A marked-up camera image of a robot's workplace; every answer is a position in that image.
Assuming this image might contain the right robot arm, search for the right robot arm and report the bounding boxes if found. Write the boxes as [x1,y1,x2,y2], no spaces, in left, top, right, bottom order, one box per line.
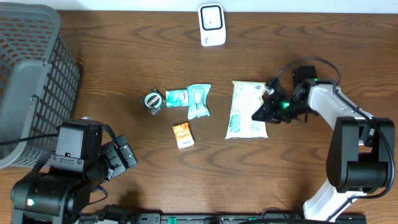
[252,65,395,222]

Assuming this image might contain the teal white snack packet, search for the teal white snack packet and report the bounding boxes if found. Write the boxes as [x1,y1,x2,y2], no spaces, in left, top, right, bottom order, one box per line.
[187,84,211,119]

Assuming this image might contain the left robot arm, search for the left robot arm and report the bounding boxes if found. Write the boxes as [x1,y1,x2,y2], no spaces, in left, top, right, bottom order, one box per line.
[11,119,137,223]

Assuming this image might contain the white yellow chip bag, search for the white yellow chip bag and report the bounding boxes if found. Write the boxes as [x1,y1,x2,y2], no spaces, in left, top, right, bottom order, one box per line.
[225,80,268,139]

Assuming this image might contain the white barcode scanner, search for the white barcode scanner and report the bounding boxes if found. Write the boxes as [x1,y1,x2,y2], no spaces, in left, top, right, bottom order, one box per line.
[198,3,226,47]

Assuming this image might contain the orange snack packet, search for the orange snack packet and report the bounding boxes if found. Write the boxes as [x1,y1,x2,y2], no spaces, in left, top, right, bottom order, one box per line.
[173,123,195,149]

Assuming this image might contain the dark grey plastic basket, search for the dark grey plastic basket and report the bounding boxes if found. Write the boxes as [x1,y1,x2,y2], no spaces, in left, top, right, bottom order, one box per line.
[0,2,80,169]

